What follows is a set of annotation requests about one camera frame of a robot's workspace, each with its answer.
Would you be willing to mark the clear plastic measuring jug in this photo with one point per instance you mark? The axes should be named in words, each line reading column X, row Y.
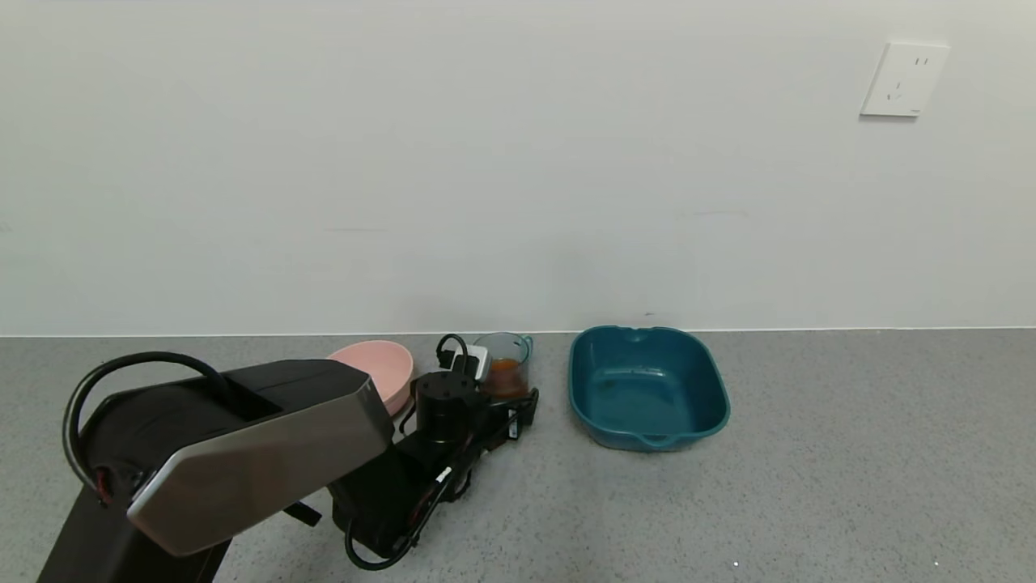
column 511, row 350

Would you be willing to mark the teal plastic basin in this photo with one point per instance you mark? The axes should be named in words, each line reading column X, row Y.
column 647, row 389

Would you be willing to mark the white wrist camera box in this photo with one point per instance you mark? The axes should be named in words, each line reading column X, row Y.
column 476, row 360

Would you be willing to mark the pink bowl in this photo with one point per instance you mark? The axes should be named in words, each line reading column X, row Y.
column 376, row 364

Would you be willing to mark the white wall socket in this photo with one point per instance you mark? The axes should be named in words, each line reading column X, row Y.
column 905, row 79

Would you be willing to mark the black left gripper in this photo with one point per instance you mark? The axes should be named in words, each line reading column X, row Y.
column 519, row 419

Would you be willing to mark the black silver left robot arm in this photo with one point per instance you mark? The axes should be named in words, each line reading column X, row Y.
column 243, row 461

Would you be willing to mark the brown liquid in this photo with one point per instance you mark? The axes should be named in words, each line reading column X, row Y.
column 506, row 379

